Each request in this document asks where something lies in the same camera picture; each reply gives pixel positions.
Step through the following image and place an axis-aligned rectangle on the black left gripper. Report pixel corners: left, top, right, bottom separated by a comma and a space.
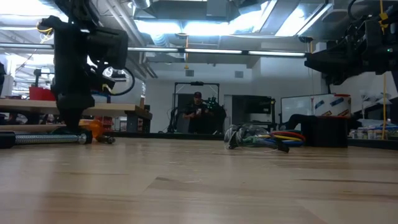
50, 62, 96, 133

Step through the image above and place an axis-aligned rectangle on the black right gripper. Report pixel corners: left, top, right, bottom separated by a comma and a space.
303, 39, 386, 86

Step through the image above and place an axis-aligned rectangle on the orange translucent plastic piece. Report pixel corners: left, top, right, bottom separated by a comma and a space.
78, 119, 106, 140

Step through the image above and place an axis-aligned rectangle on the white box with blue lid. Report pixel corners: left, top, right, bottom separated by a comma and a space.
91, 91, 111, 104

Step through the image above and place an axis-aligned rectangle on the white tub with red rim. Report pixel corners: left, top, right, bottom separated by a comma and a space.
312, 93, 353, 118

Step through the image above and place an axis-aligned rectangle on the wooden workbench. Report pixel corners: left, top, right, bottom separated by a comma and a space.
0, 98, 154, 134

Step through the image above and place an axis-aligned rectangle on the small dark metal part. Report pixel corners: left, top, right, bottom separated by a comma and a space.
95, 134, 116, 145

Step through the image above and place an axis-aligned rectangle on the red plastic bin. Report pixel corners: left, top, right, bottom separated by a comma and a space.
29, 86, 57, 101

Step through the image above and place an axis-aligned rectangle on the light wooden rod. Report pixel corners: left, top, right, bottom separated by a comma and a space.
0, 124, 67, 134

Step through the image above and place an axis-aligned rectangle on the whiteboard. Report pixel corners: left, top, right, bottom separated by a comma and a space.
280, 95, 315, 124

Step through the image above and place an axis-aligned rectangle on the white angular lamp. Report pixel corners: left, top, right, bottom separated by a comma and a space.
360, 89, 393, 106

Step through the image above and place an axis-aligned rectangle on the row of small boxes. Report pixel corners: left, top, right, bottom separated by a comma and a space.
348, 124, 398, 141

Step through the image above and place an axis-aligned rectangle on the black cabinet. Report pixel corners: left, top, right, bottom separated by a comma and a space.
230, 95, 277, 130

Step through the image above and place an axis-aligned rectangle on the long ceiling light bar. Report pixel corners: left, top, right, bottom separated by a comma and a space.
0, 42, 307, 57

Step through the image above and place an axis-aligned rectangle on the person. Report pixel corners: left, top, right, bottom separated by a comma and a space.
182, 91, 215, 134

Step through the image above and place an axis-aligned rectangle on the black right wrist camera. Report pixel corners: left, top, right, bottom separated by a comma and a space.
341, 17, 368, 41

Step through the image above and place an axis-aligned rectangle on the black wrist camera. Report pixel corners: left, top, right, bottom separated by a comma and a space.
341, 17, 368, 41
88, 27, 129, 70

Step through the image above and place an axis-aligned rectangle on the black camera stand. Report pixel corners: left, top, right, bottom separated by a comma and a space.
32, 67, 55, 88

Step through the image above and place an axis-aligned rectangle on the thick yellow hanging cord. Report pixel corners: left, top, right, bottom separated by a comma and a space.
379, 0, 389, 140

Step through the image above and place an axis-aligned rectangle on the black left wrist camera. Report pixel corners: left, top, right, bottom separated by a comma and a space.
88, 27, 129, 70

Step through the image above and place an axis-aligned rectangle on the hanging cord reel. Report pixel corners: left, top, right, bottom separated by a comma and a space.
35, 17, 56, 44

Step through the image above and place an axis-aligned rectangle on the thin yellow hanging cord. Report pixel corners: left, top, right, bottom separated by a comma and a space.
183, 34, 190, 70

